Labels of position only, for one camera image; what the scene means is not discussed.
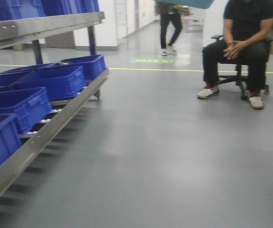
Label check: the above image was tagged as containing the light blue plastic bin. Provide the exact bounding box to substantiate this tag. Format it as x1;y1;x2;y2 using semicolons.
157;0;214;9

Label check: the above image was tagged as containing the left steel shelf rack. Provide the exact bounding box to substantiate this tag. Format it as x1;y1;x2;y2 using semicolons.
0;11;109;196

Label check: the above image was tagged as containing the blue bin far end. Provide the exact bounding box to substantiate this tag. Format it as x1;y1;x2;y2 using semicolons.
43;54;107;81

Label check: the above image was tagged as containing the blue bin third row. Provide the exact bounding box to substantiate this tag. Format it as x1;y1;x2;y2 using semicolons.
13;66;87;100

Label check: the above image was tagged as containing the blue bin second row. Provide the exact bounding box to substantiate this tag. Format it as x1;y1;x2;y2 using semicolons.
0;87;52;134

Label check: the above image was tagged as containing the walking person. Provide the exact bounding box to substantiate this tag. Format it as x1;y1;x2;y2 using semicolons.
156;2;184;57

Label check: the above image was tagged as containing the black office chair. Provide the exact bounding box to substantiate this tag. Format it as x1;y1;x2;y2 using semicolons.
211;35;273;101

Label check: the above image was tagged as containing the seated person in black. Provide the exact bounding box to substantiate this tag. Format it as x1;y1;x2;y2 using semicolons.
197;0;273;110

